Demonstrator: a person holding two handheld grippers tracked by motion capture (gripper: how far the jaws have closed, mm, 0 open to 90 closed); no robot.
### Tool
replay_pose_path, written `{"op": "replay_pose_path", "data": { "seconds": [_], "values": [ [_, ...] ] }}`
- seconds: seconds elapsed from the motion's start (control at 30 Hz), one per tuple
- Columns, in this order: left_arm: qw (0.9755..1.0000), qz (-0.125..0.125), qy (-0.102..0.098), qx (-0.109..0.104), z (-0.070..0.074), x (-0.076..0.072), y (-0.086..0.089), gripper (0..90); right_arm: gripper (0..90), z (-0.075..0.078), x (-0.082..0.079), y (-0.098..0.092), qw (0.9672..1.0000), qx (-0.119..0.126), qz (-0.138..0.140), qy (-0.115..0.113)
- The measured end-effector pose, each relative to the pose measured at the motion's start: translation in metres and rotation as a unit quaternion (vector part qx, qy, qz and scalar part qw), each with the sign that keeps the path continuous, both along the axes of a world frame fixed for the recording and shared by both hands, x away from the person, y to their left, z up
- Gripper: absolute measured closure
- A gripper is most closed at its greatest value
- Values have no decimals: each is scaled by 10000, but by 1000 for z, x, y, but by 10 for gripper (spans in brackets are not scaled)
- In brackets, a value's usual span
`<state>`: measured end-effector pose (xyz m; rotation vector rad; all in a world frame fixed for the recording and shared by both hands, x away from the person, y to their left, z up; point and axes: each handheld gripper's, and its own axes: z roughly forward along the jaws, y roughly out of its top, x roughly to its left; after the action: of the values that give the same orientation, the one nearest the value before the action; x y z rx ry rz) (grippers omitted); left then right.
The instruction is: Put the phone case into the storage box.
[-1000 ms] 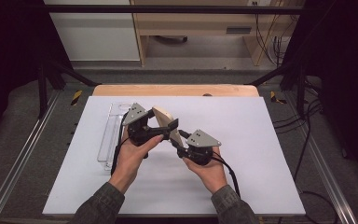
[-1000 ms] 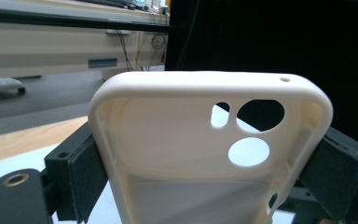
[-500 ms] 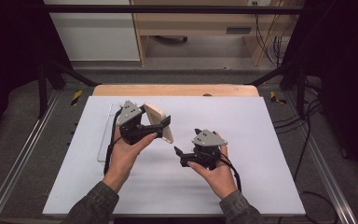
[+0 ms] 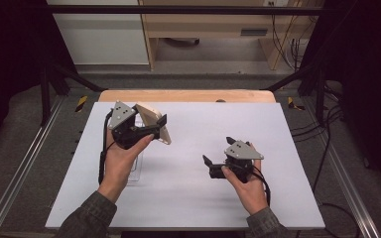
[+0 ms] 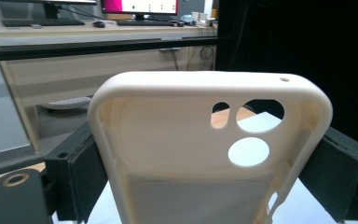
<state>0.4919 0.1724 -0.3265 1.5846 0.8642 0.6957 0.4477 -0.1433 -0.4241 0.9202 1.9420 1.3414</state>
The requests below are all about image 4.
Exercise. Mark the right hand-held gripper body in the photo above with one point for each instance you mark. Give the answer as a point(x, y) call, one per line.
point(241, 158)

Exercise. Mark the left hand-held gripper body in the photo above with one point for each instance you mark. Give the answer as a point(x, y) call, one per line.
point(122, 122)

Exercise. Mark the clear plastic box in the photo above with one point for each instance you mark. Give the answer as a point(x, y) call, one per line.
point(135, 168)

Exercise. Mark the person's right hand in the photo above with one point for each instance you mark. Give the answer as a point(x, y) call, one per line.
point(251, 195)

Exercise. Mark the person's left hand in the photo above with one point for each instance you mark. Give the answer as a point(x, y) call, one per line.
point(122, 165)

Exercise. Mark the yellow black floor tape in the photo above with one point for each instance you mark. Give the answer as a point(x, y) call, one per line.
point(292, 103)
point(81, 103)

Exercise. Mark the black metal stand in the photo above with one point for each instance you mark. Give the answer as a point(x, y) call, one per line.
point(63, 82)
point(307, 79)

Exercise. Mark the white cabinet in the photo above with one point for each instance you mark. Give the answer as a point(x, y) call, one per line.
point(102, 39)

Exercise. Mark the black chair base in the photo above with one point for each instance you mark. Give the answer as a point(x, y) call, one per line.
point(182, 41)

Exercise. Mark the black metal crossbar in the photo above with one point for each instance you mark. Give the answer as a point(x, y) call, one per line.
point(178, 9)

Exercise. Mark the light wooden desk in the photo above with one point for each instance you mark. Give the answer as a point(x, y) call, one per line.
point(205, 23)

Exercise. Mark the black curtain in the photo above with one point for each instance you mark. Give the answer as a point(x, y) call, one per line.
point(367, 66)
point(6, 49)

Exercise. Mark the aluminium floor rail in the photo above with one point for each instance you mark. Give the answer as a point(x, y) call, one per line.
point(20, 172)
point(347, 178)

